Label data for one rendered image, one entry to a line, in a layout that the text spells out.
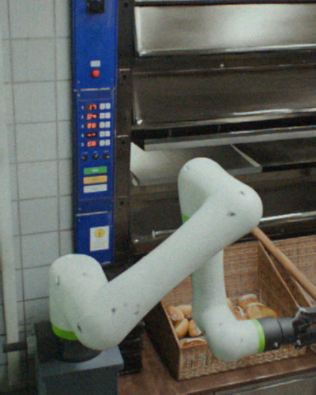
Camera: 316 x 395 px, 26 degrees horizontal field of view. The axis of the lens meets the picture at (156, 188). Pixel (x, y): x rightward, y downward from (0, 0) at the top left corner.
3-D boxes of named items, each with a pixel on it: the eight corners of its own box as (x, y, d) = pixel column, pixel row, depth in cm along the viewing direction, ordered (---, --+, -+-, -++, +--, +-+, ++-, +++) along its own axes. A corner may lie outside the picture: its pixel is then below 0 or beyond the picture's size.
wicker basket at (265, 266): (137, 309, 294) (139, 255, 282) (253, 290, 312) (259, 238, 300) (176, 383, 253) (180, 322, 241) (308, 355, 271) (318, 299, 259)
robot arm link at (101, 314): (73, 341, 144) (261, 185, 150) (48, 299, 157) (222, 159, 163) (104, 371, 151) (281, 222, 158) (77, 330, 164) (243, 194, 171)
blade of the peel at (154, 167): (262, 172, 286) (262, 166, 285) (139, 186, 268) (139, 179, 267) (225, 140, 316) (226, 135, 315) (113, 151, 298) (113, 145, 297)
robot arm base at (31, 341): (5, 374, 163) (4, 355, 161) (0, 336, 176) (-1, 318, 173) (110, 357, 170) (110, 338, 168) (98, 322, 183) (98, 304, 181)
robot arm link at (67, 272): (63, 352, 162) (62, 286, 154) (43, 317, 175) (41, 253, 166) (113, 339, 168) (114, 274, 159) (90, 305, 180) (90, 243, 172)
